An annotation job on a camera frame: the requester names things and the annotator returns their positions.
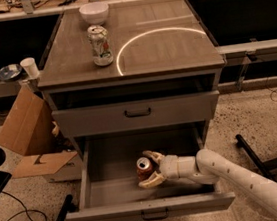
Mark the open grey middle drawer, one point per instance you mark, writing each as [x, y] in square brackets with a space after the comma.
[110, 189]

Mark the grey side shelf right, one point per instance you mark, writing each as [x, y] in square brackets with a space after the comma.
[264, 50]

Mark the black stand leg right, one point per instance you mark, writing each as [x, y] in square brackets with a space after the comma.
[266, 167]

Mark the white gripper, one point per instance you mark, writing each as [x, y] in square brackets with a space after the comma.
[170, 167]

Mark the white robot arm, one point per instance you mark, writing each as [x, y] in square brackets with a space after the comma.
[206, 167]

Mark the brown cardboard box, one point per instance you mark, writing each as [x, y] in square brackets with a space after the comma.
[27, 131]

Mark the grey drawer cabinet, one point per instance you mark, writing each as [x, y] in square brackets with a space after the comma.
[159, 48]

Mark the white green soda can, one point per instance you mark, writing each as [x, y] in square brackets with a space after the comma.
[99, 41]

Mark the red coke can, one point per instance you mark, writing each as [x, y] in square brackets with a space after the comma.
[144, 168]

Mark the white ceramic bowl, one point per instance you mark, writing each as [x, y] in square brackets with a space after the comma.
[95, 13]

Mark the blue patterned bowl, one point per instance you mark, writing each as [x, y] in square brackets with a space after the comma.
[10, 72]

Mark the closed grey top drawer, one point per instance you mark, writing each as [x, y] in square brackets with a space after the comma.
[142, 114]

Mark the white paper cup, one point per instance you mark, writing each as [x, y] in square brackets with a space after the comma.
[29, 64]

